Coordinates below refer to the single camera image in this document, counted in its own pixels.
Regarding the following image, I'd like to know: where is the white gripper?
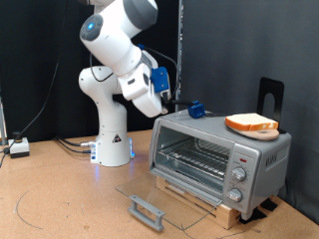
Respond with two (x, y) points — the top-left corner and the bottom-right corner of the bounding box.
(118, 63), (168, 120)

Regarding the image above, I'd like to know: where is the white bread slice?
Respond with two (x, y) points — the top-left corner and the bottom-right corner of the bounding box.
(224, 113), (279, 131)

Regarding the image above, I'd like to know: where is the glass oven door with handle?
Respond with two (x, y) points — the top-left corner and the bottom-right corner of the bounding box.
(114, 166), (224, 233)

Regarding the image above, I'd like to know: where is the large silver oven knob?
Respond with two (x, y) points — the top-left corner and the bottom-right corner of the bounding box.
(231, 165), (248, 182)

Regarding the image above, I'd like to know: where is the small silver oven knob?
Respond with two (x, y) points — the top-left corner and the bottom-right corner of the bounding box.
(226, 187), (243, 203)

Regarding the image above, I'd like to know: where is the silver toaster oven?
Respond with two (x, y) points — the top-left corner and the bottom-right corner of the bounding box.
(148, 107), (293, 221)

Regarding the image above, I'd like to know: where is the vertical metal pole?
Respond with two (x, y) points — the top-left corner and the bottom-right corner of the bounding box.
(174, 0), (185, 113)

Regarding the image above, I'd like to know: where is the black metal bookend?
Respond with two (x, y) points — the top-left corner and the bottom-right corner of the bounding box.
(256, 77), (286, 134)

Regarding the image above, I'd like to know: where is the round wooden cutting board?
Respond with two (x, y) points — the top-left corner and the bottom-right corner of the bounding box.
(228, 126), (281, 141)

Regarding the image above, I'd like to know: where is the grey backdrop curtain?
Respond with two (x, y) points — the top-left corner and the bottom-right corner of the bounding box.
(180, 0), (319, 227)

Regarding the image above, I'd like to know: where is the light wooden block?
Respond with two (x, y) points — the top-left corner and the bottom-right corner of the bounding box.
(156, 175), (241, 231)

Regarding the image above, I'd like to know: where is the black foam pad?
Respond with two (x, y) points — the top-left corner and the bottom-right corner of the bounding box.
(238, 207), (268, 225)
(260, 197), (279, 212)

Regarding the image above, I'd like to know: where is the white emergency stop box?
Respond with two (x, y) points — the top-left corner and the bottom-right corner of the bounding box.
(8, 131), (30, 159)

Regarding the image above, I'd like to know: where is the black backdrop curtain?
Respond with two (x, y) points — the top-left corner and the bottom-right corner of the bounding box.
(0, 0), (182, 144)

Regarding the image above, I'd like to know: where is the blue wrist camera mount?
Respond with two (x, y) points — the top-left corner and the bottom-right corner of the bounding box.
(150, 66), (171, 105)

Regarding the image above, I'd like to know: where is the metal wire oven rack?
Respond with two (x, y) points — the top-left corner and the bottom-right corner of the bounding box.
(156, 136), (231, 182)

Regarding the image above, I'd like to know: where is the black cable with silver connector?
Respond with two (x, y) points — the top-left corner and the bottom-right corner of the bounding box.
(54, 134), (98, 148)

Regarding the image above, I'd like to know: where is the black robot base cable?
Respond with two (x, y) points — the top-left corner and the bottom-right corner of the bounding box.
(57, 138), (94, 154)

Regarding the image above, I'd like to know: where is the black hanging cable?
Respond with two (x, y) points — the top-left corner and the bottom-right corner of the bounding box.
(0, 0), (68, 163)

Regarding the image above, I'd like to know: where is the metal frame leg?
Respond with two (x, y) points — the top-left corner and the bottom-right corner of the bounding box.
(0, 96), (7, 147)

